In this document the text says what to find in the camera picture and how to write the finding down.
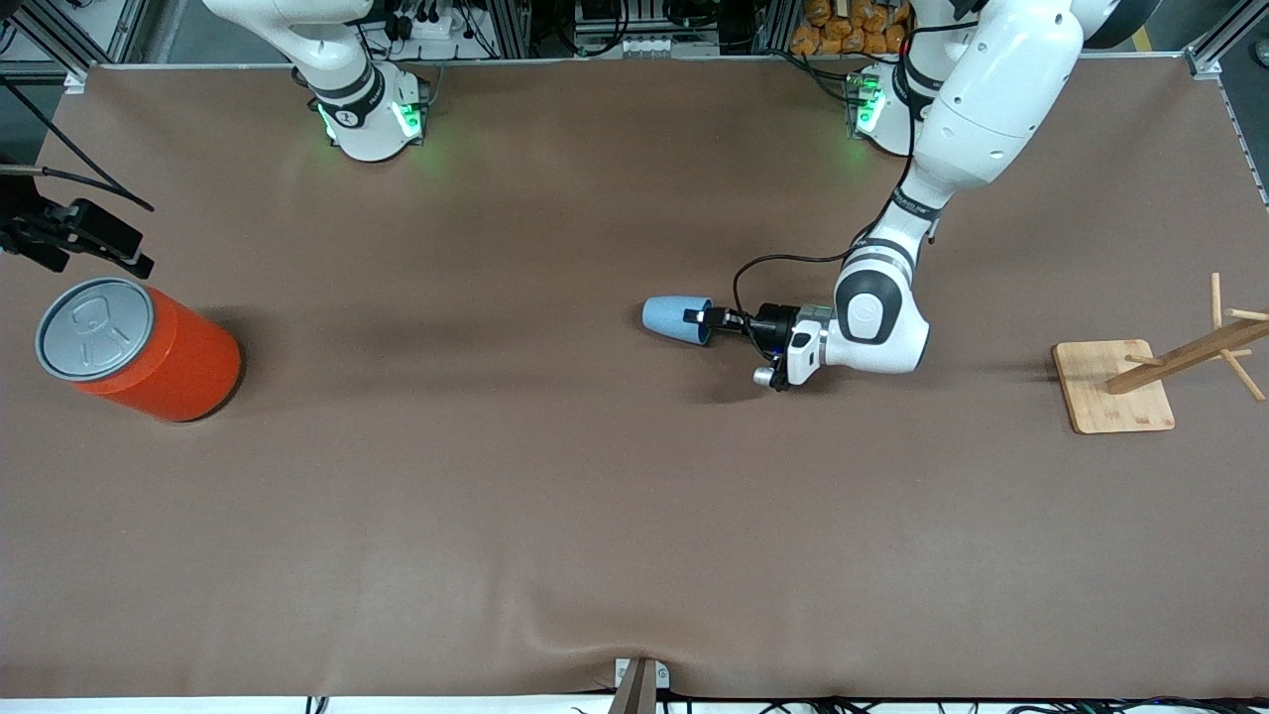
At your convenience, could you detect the bag of orange items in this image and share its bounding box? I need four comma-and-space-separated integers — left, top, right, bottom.
789, 0, 915, 57

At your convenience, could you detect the brown table mat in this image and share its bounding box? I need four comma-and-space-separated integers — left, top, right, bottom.
0, 58, 1269, 701

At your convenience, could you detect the metal clamp bracket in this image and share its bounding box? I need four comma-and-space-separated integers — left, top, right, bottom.
614, 657, 671, 714

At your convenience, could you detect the orange can with grey lid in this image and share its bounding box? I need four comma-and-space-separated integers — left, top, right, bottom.
36, 277, 243, 424

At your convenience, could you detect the long white power strip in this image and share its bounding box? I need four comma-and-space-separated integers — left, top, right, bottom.
583, 34, 721, 59

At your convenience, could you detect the wooden mug rack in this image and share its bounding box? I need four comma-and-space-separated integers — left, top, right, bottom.
1051, 273, 1269, 435

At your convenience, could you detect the light blue cup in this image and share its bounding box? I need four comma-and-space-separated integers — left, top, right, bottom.
641, 295, 714, 347

